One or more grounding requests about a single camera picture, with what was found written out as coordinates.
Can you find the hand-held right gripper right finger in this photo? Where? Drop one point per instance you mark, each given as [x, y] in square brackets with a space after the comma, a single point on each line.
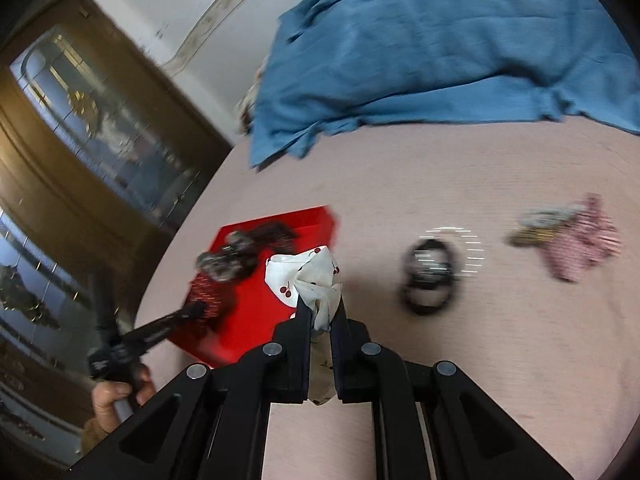
[346, 360]

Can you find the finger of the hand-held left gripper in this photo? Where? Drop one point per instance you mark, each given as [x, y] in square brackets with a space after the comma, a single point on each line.
[105, 305]
[170, 322]

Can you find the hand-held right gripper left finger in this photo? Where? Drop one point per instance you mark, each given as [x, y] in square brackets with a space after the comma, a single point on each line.
[295, 360]

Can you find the dark red dotted scrunchie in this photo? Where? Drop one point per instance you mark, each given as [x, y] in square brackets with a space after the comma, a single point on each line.
[212, 300]

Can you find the red tray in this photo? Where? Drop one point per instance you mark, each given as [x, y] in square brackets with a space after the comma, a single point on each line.
[250, 312]

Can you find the white cherry print scrunchie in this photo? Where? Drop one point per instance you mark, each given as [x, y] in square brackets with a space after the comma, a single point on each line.
[300, 270]

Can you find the leopard print scrunchie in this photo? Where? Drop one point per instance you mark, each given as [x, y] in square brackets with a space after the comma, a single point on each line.
[530, 236]

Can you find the small clear hair claw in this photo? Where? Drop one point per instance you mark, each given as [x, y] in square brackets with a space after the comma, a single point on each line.
[547, 216]

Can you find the pink plaid scrunchie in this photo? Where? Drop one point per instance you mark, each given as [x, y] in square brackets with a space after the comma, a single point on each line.
[582, 240]

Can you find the person's left forearm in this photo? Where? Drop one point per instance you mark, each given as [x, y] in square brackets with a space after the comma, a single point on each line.
[95, 437]

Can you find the person's left hand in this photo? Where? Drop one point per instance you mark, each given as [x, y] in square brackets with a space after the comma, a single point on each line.
[107, 402]

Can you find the large clear hair claw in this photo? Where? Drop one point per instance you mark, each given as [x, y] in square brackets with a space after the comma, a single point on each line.
[225, 257]

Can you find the wooden stained glass door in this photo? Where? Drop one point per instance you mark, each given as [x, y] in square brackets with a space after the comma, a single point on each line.
[65, 160]

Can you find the floral patterned pillow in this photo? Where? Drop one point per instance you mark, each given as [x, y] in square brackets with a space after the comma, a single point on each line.
[248, 100]

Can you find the blue blanket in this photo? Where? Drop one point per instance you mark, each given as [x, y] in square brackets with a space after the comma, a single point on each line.
[425, 45]

